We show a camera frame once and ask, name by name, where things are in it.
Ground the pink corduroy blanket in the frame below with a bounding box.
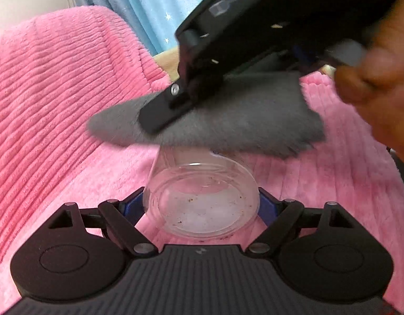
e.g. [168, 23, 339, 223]
[0, 7, 404, 313]

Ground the yellow fleece cloth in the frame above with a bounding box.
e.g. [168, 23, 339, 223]
[154, 46, 179, 81]

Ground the person's right hand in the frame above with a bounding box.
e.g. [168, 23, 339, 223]
[334, 0, 404, 163]

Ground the clear plastic jar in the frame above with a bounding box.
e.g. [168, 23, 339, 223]
[143, 146, 260, 240]

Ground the grey cleaning cloth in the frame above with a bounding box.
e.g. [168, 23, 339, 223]
[87, 72, 325, 158]

